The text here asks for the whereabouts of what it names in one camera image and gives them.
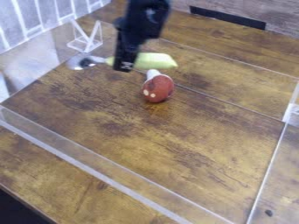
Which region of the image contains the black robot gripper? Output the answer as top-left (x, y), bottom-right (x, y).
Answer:
top-left (114, 0), bottom-right (171, 73)

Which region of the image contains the green handled metal spoon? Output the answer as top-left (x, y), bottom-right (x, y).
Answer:
top-left (67, 52), bottom-right (178, 71)

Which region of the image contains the red toy mushroom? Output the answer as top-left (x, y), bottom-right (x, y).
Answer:
top-left (142, 69), bottom-right (174, 103)

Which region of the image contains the black strip on table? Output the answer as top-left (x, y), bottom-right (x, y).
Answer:
top-left (190, 6), bottom-right (268, 30)

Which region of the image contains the clear acrylic front barrier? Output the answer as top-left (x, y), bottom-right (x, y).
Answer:
top-left (0, 106), bottom-right (234, 224)

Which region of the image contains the clear acrylic barrier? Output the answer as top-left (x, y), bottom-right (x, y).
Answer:
top-left (248, 82), bottom-right (299, 224)
top-left (0, 106), bottom-right (234, 224)

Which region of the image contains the clear acrylic right barrier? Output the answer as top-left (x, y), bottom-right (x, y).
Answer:
top-left (248, 82), bottom-right (299, 224)

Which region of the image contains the clear acrylic triangular bracket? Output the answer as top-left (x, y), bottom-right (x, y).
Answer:
top-left (67, 20), bottom-right (103, 53)

